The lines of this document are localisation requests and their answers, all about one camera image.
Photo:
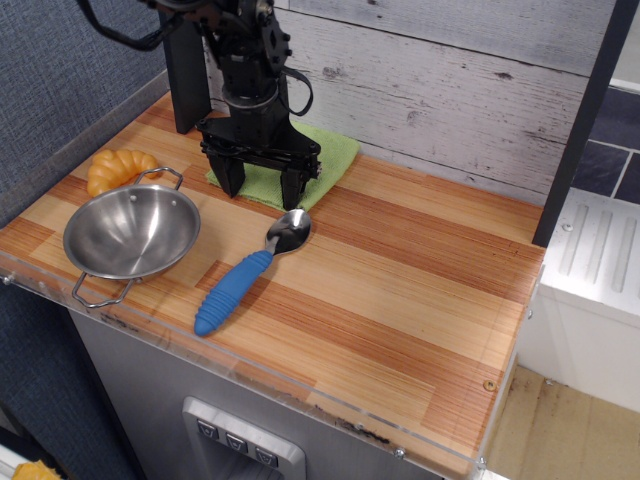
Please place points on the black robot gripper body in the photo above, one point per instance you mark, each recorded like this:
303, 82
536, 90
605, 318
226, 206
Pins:
262, 137

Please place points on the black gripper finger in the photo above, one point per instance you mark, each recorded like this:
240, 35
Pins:
293, 183
228, 173

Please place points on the green cloth napkin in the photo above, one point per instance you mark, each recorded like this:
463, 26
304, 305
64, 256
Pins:
337, 152

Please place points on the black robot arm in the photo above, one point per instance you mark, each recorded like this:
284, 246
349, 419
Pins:
250, 49

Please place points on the orange plastic croissant toy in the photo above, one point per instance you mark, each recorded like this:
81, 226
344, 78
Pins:
111, 169

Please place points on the clear acrylic table edge guard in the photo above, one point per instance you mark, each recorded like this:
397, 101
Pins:
361, 399

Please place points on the grey toy fridge cabinet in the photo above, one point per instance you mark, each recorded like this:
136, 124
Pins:
161, 441

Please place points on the silver dispenser button panel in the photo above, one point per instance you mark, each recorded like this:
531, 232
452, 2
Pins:
228, 447

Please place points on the white toy sink unit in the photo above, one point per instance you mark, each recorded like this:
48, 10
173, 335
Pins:
582, 328

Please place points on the yellow toy on floor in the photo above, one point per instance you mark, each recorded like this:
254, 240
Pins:
34, 471

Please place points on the blue handled metal spoon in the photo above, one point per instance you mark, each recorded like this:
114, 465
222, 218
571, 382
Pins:
287, 234

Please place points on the dark left frame post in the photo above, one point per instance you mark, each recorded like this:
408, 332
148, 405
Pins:
187, 75

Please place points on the dark frame post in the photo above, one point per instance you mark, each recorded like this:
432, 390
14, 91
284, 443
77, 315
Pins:
187, 75
609, 53

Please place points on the stainless steel bowl with handles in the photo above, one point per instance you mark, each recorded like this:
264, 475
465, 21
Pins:
132, 232

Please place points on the dark right frame post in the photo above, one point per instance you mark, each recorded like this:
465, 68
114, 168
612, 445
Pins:
609, 53

